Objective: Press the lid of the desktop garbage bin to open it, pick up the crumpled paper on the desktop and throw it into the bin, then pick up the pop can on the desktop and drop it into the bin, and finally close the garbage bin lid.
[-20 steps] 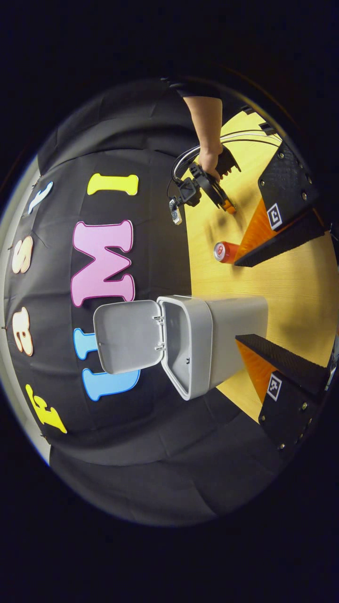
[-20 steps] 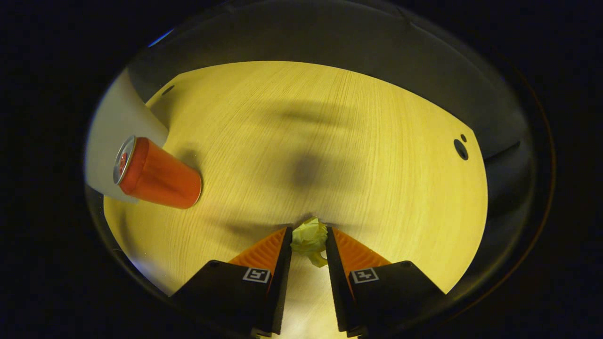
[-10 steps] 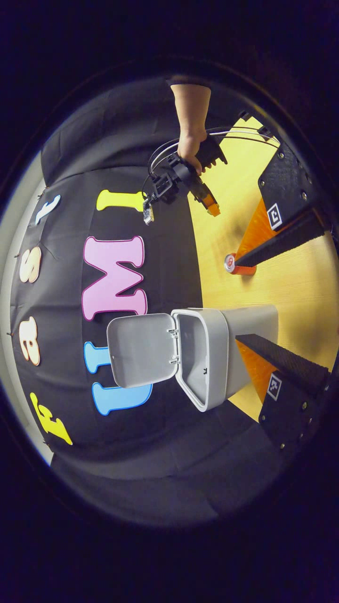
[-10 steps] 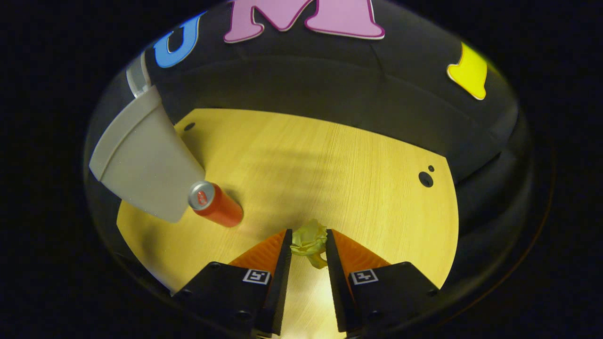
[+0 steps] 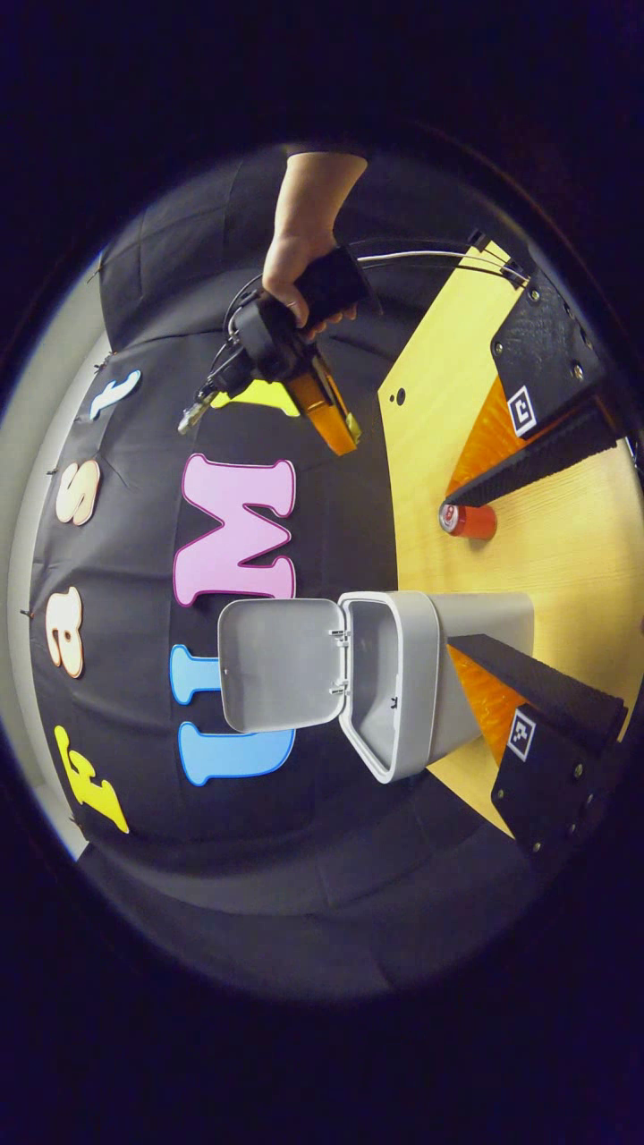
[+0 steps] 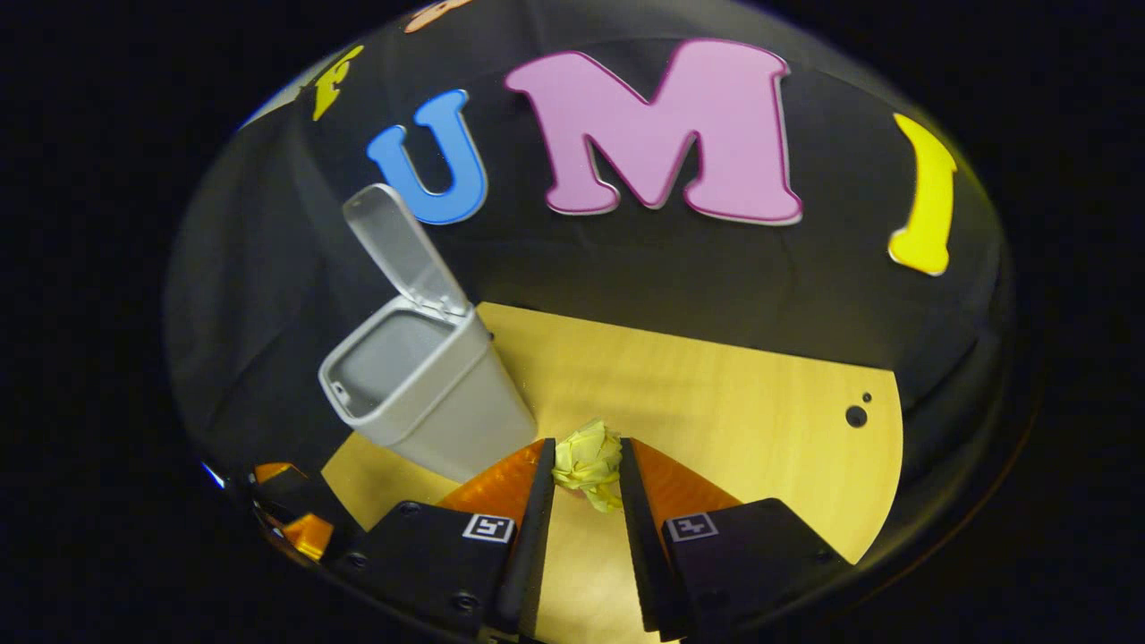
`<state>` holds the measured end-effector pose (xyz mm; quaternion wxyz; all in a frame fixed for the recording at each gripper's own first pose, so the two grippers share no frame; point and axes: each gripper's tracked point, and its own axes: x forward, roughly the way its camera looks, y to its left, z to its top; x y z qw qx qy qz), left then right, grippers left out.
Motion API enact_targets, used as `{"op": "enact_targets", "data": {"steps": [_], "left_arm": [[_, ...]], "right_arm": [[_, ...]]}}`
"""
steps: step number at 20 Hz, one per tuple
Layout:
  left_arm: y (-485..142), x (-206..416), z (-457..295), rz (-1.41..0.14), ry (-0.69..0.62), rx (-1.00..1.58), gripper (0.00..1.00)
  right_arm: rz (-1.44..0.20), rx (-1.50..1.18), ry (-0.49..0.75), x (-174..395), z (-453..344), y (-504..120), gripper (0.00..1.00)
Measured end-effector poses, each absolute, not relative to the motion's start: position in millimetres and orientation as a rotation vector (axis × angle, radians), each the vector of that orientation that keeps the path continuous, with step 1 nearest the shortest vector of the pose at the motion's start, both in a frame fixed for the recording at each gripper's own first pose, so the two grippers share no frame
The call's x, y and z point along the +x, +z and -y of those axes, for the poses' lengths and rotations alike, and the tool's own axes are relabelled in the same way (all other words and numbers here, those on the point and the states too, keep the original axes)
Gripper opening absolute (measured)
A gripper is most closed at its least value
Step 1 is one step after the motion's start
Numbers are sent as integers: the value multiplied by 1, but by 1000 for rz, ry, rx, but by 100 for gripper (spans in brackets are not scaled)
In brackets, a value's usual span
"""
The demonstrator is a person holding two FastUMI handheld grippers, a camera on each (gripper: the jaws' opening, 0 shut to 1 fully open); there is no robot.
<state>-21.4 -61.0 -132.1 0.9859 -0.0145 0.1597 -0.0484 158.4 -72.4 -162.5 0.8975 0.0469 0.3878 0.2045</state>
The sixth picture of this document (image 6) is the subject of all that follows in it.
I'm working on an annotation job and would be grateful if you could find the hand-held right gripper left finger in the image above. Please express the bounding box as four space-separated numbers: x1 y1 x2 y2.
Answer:
335 437 557 640

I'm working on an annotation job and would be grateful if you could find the white desktop garbage bin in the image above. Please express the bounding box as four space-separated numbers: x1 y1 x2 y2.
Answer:
318 183 539 484

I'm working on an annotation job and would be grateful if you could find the black backdrop cloth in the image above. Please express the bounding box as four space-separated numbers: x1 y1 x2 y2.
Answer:
165 0 1016 502

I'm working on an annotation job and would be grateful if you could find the wooden desktop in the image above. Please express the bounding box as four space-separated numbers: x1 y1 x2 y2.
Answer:
320 301 904 644

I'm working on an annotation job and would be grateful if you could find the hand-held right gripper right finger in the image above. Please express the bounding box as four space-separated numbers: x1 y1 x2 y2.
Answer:
619 436 851 643

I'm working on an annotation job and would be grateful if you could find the yellow paper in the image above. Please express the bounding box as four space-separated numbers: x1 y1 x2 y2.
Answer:
552 420 624 514

